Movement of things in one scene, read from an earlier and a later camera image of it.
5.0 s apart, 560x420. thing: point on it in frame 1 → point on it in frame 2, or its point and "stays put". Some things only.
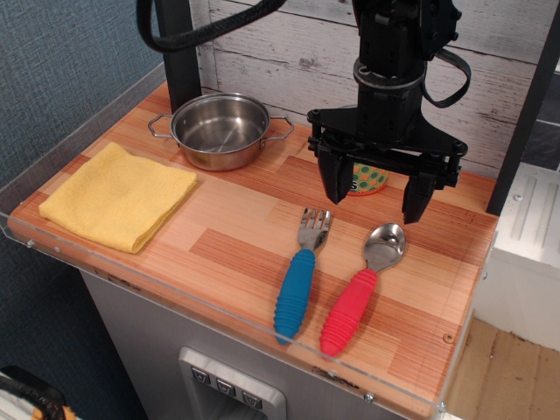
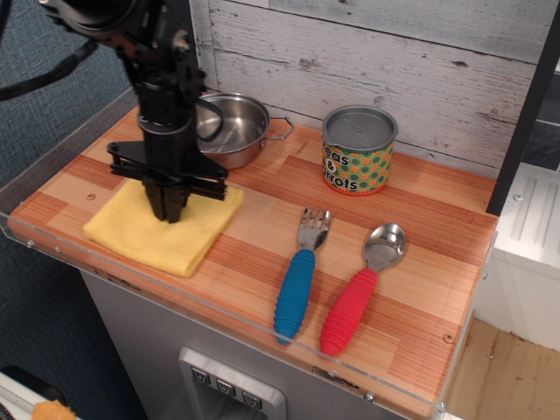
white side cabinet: (519, 287) stays put
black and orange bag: (25, 396) stays put
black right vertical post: (528, 122) stays put
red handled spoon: (384, 245) stays put
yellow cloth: (119, 197) → (129, 222)
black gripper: (387, 129) → (169, 156)
